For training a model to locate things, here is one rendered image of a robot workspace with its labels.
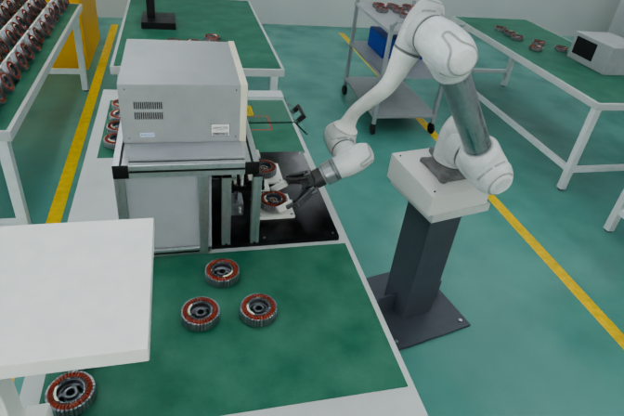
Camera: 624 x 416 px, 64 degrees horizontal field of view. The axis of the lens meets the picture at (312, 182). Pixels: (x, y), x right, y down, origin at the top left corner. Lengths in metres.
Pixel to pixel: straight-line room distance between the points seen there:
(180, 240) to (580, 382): 1.99
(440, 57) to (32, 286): 1.19
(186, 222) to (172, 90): 0.44
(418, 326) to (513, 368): 0.47
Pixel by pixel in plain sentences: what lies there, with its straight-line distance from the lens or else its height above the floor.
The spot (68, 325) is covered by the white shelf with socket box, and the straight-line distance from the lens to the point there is 1.00.
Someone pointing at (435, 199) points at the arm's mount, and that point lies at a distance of 2.08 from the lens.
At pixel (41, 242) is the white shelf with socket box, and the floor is 1.21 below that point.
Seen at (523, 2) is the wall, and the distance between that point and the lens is 8.71.
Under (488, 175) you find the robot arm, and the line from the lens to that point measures 1.95.
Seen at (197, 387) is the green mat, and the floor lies 0.75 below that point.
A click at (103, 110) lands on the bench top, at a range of 2.80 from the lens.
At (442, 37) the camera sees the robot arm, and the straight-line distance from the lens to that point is 1.57.
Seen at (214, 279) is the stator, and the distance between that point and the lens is 1.64.
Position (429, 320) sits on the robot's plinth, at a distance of 2.72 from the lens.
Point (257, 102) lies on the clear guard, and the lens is 2.11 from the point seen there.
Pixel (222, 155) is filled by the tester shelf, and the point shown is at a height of 1.11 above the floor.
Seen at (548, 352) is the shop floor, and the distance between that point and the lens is 2.88.
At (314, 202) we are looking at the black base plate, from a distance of 2.02.
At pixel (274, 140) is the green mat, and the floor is 0.75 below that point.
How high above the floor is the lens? 1.92
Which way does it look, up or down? 33 degrees down
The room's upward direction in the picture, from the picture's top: 7 degrees clockwise
